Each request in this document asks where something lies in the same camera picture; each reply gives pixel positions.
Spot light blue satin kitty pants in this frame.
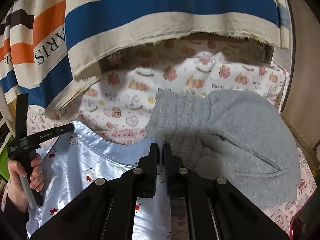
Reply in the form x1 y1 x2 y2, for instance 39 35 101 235
26 121 171 239

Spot person's left hand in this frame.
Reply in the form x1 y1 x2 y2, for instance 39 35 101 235
3 153 45 214

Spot pink print bed sheet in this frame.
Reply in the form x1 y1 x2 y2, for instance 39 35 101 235
24 127 318 240

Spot grey folded sweatpants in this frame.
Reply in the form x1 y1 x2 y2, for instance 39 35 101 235
145 89 301 209

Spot striped Paris curtain cloth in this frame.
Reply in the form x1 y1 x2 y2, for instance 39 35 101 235
1 0 291 115

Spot bear print white sheet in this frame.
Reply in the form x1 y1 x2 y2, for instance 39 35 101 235
26 38 291 145

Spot wooden side cabinet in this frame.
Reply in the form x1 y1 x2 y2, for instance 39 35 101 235
284 0 319 149

